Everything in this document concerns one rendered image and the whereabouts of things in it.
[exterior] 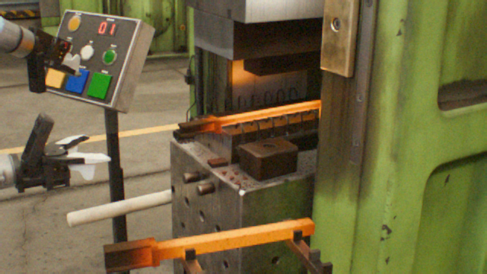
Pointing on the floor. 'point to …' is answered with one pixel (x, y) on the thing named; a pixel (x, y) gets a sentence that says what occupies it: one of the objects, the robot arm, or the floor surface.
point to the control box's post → (111, 119)
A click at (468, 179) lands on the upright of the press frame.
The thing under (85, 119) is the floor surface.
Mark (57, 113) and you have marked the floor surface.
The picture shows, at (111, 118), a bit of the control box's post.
